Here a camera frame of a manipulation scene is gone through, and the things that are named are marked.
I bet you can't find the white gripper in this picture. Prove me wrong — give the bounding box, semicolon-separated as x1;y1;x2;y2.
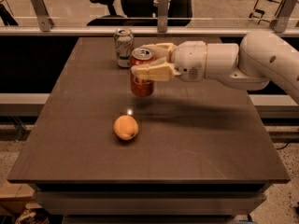
131;41;206;82

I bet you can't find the red coke can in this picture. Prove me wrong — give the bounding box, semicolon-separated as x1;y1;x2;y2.
130;48;155;97

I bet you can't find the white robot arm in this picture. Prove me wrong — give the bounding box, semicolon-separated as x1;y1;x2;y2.
131;30;299;103

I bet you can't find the white green soda can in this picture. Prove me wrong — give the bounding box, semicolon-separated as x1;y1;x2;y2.
114;28;134;68

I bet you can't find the black office chair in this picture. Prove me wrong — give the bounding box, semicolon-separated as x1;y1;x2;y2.
87;0;192;26

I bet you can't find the orange fruit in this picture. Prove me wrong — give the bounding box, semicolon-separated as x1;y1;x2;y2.
113;115;138;141

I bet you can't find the wooden stool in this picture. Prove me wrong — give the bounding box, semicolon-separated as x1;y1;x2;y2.
249;0;284;24

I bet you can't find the metal railing bar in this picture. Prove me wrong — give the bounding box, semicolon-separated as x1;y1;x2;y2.
0;26;299;38

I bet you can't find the grey table base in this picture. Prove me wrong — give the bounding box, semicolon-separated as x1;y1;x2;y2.
34;190;265;222

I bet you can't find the middle metal railing bracket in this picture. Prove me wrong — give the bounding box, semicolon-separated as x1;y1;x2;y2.
157;0;168;33

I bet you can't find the metal railing bracket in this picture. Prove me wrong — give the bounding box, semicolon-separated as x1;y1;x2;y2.
270;0;298;33
157;0;168;33
30;0;54;32

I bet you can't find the right metal railing bracket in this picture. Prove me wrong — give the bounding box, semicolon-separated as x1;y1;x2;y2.
270;0;298;33

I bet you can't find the left metal railing bracket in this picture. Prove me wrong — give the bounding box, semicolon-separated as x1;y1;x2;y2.
30;0;54;32

